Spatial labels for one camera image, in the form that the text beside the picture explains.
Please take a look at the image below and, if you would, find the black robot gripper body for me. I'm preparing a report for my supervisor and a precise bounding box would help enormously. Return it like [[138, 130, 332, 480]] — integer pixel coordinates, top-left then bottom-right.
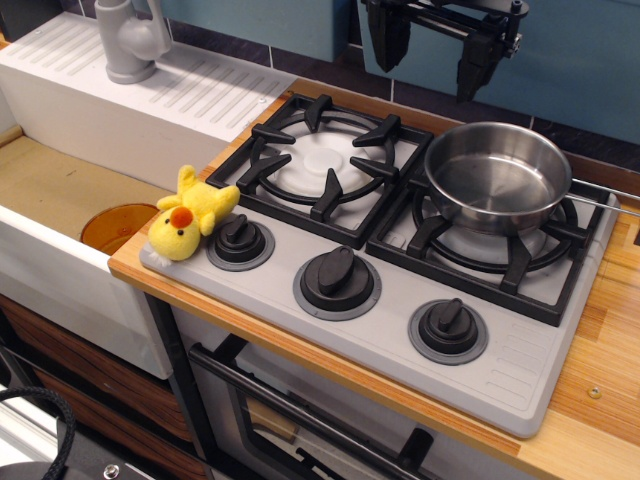
[[364, 1, 528, 58]]

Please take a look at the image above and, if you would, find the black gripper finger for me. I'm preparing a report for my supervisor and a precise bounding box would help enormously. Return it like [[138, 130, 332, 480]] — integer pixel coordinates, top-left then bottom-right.
[[366, 5, 411, 73], [456, 33, 502, 103]]

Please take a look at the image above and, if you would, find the stainless steel pan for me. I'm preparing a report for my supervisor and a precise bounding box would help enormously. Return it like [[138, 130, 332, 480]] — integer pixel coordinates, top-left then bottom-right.
[[424, 122, 639, 237]]

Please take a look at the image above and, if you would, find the yellow stuffed duck toy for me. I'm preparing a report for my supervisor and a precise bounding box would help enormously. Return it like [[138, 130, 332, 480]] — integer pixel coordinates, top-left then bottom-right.
[[148, 165, 240, 265]]

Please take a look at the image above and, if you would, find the black middle stove knob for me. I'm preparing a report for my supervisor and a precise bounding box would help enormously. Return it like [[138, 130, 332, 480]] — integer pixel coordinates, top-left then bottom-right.
[[293, 246, 382, 322]]

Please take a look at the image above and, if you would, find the black stove knob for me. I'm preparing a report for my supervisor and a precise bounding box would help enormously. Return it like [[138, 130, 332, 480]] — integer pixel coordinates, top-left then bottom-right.
[[408, 298, 489, 366], [293, 246, 382, 322], [206, 214, 276, 272]]

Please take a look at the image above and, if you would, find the black left stove knob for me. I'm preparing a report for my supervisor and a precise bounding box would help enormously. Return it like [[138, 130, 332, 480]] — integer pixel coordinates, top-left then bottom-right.
[[206, 214, 276, 272]]

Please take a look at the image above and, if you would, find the black right stove knob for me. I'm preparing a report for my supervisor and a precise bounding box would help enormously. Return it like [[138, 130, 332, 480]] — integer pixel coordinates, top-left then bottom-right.
[[408, 298, 489, 366]]

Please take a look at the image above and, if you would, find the grey toy stove top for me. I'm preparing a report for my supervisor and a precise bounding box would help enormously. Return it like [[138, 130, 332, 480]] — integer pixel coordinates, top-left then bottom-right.
[[138, 94, 621, 440]]

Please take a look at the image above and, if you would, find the teal cabinet right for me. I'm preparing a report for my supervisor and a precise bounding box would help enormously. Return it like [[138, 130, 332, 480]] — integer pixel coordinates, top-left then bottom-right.
[[357, 0, 640, 146]]

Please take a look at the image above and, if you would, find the black left burner grate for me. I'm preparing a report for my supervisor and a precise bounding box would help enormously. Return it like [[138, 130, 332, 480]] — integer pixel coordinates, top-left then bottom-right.
[[207, 94, 433, 249]]

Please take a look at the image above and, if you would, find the black burner grate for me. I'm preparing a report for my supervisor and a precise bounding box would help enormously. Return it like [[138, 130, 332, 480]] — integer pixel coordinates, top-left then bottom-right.
[[207, 94, 433, 249], [366, 166, 616, 327]]

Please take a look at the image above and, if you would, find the black right burner grate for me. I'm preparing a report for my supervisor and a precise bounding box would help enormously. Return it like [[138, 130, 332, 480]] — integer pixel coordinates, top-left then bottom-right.
[[366, 166, 616, 327]]

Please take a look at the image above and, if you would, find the grey toy faucet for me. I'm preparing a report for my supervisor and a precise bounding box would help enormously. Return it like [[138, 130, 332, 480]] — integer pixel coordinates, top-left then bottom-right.
[[95, 0, 172, 85]]

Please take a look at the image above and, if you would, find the white toy sink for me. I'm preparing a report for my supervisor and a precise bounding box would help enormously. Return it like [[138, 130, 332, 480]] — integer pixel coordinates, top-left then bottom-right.
[[1, 13, 293, 379]]

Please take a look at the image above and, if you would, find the orange plastic bowl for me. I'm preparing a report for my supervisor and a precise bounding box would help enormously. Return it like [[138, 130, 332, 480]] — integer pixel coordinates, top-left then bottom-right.
[[80, 203, 158, 255]]

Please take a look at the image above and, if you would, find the toy oven door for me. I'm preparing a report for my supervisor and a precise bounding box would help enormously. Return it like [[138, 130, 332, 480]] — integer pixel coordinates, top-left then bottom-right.
[[187, 333, 451, 480]]

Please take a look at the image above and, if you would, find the wooden drawer front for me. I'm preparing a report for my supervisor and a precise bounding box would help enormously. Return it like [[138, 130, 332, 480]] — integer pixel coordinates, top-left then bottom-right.
[[1, 296, 207, 479]]

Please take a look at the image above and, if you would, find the black braided cable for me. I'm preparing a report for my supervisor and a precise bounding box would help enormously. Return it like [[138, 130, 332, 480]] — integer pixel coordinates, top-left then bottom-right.
[[0, 384, 76, 480]]

